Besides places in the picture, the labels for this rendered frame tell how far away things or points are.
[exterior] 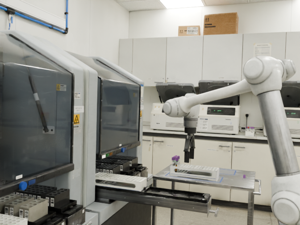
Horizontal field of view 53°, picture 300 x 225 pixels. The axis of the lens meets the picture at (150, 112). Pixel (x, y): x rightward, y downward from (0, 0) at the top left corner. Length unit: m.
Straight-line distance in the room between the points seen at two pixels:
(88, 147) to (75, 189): 0.22
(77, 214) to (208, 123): 2.71
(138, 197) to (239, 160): 2.40
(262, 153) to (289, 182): 2.44
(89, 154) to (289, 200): 0.94
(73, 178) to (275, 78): 1.03
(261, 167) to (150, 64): 2.02
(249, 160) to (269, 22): 1.92
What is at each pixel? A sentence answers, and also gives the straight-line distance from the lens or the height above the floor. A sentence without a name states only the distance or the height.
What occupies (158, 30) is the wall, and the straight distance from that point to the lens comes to 4.76.
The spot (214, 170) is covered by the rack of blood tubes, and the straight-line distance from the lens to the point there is 1.87.
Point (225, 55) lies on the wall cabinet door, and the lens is 4.14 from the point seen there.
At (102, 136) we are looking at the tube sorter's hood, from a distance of 1.66.
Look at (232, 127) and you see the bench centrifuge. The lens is 3.82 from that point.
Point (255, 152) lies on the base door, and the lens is 3.83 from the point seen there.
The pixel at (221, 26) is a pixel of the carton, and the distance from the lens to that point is 4.27.
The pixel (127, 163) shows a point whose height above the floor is 0.87.
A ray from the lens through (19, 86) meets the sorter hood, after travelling 1.13.
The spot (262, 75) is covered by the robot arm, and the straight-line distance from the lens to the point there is 1.40.
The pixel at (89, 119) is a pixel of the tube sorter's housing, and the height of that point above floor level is 1.19.
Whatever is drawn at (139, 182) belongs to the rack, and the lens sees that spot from 1.60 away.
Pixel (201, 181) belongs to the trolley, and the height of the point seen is 0.82.
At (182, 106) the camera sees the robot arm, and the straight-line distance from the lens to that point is 1.71.
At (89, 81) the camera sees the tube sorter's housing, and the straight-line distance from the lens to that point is 1.55.
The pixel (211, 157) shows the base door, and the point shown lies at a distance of 3.87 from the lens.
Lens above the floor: 1.29
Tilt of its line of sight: 2 degrees down
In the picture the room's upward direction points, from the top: 2 degrees clockwise
